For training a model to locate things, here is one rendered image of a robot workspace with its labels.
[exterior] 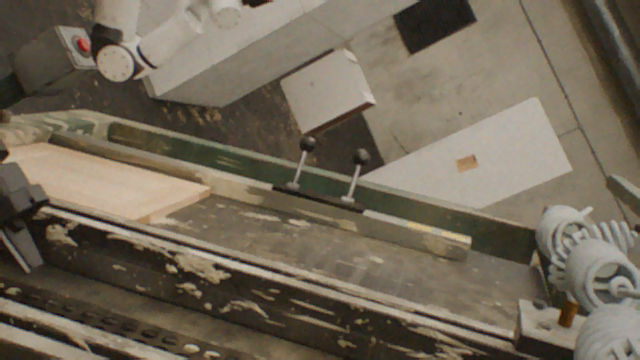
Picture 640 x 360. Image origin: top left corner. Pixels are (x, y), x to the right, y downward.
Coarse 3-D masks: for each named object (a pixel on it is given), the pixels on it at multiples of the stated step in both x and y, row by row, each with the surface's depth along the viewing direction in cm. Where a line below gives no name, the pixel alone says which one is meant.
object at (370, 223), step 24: (72, 144) 145; (96, 144) 143; (144, 168) 141; (168, 168) 140; (192, 168) 139; (216, 192) 138; (240, 192) 136; (264, 192) 135; (312, 216) 133; (336, 216) 132; (360, 216) 131; (384, 216) 133; (408, 240) 129; (432, 240) 128; (456, 240) 127
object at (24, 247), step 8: (8, 224) 76; (16, 224) 76; (24, 224) 77; (0, 232) 75; (8, 232) 75; (16, 232) 76; (24, 232) 77; (8, 240) 75; (16, 240) 76; (24, 240) 77; (32, 240) 78; (16, 248) 75; (24, 248) 76; (32, 248) 77; (24, 256) 76; (32, 256) 76; (24, 264) 76; (32, 264) 76; (40, 264) 77
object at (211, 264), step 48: (48, 240) 86; (96, 240) 84; (144, 240) 83; (192, 240) 86; (576, 240) 70; (624, 240) 71; (144, 288) 83; (192, 288) 82; (240, 288) 80; (288, 288) 78; (336, 288) 81; (288, 336) 79; (336, 336) 78; (384, 336) 76; (432, 336) 75; (480, 336) 75; (528, 336) 72; (576, 336) 71
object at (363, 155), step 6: (360, 150) 135; (354, 156) 135; (360, 156) 135; (366, 156) 135; (354, 162) 136; (360, 162) 135; (366, 162) 135; (354, 174) 135; (354, 180) 134; (354, 186) 134; (348, 192) 134; (342, 198) 133; (348, 198) 133
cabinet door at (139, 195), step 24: (48, 144) 143; (24, 168) 122; (48, 168) 126; (72, 168) 129; (96, 168) 133; (120, 168) 135; (48, 192) 110; (72, 192) 113; (96, 192) 117; (120, 192) 120; (144, 192) 123; (168, 192) 125; (192, 192) 129; (120, 216) 106; (144, 216) 109
